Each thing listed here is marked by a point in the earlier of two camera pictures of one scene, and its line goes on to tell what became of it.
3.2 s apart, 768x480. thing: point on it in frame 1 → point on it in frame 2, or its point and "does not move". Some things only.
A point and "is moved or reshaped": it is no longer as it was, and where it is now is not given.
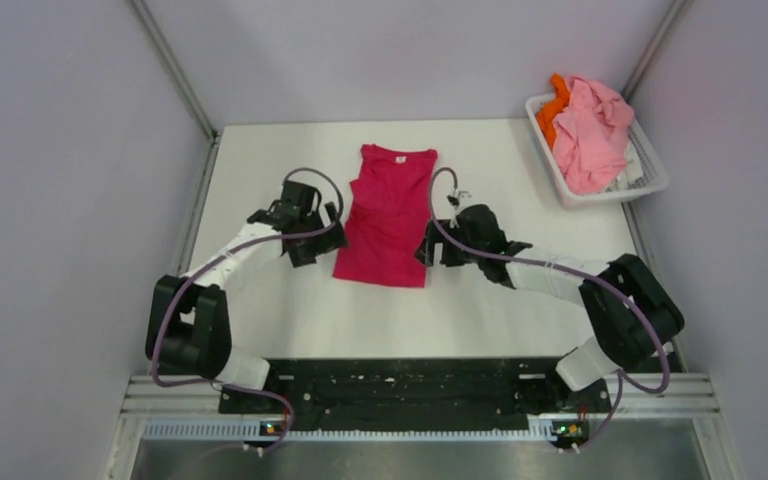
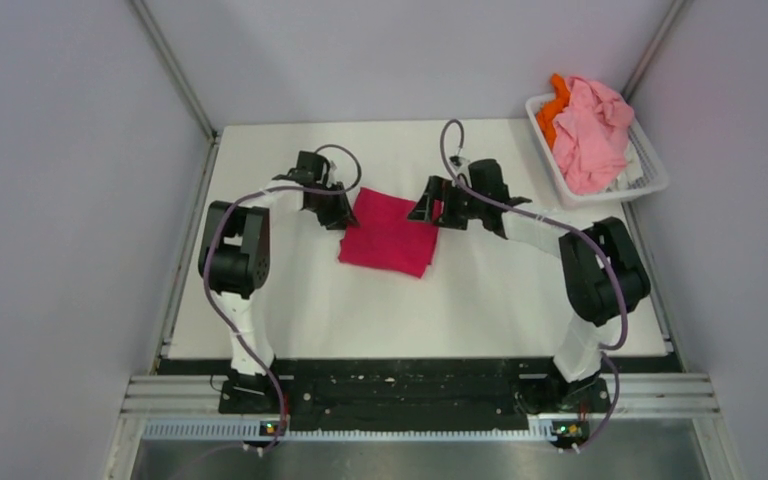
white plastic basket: [654, 179] does not move
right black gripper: [426, 252] → [443, 190]
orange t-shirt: [547, 114] does not move
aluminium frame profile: [146, 399] does not move
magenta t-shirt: [385, 238] is moved or reshaped
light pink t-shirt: [590, 138] does not move
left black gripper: [329, 241] → [342, 215]
